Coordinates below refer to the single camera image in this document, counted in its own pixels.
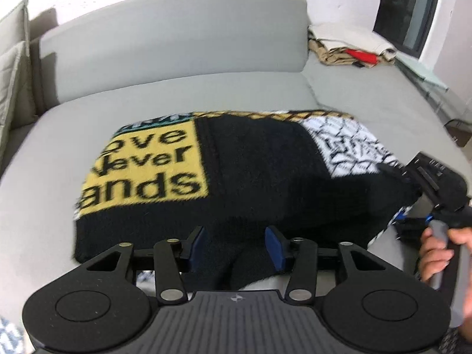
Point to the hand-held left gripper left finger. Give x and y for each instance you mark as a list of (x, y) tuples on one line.
[(198, 251)]

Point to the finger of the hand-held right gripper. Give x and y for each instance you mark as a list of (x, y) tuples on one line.
[(394, 174)]

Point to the beige quilted cushion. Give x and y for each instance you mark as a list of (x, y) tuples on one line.
[(13, 22), (11, 92)]

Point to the patterned cloth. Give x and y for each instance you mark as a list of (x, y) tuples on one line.
[(453, 347), (9, 337)]

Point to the grey sofa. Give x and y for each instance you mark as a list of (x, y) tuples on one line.
[(166, 55)]

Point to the tan cloth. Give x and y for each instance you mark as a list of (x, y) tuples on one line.
[(328, 54)]

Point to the glass side table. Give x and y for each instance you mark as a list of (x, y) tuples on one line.
[(424, 77)]

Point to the person's right hand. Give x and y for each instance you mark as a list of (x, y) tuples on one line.
[(437, 258)]

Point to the black patchwork knit sweater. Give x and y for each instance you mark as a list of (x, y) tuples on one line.
[(258, 162)]

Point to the dark window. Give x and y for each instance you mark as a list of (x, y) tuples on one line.
[(405, 7)]

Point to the white cloth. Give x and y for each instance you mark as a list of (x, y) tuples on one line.
[(354, 35)]

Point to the red cloth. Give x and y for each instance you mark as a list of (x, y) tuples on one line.
[(363, 56)]

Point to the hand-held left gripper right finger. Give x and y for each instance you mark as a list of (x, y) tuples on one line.
[(273, 249)]

